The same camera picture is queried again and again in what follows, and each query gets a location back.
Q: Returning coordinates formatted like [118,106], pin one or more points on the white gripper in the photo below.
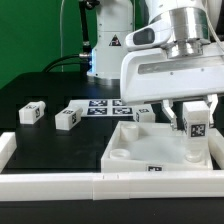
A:
[166,63]

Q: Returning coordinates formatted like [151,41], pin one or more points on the white square tabletop part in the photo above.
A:
[140,147]

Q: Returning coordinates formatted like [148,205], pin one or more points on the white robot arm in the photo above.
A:
[115,21]

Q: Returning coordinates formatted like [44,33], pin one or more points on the white right fence piece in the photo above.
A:
[216,146]

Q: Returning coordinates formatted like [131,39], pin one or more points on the white fence piece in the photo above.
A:
[7,147]
[216,146]

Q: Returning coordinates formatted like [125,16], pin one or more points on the white fiducial marker sheet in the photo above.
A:
[108,108]

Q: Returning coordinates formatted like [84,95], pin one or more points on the white left fence piece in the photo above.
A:
[7,147]

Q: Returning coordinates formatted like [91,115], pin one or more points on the white front fence rail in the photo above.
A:
[104,186]

